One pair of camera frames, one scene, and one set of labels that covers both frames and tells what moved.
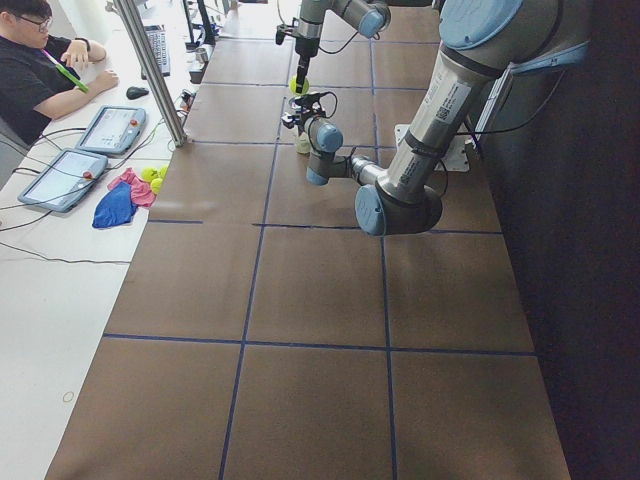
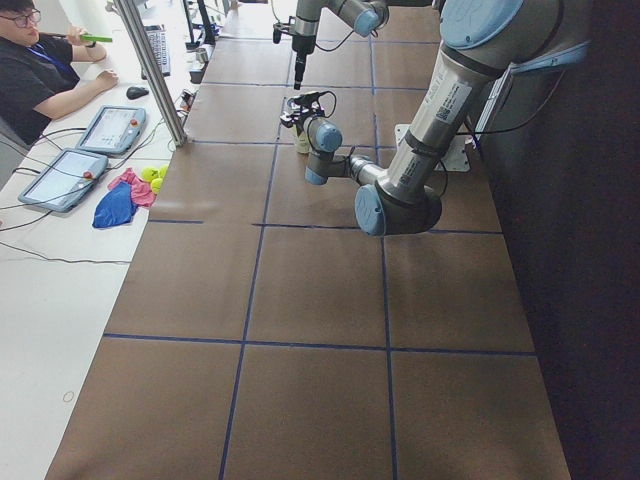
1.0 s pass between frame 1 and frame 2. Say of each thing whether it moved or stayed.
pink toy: stayed
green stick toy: moved
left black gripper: stayed
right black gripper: stayed
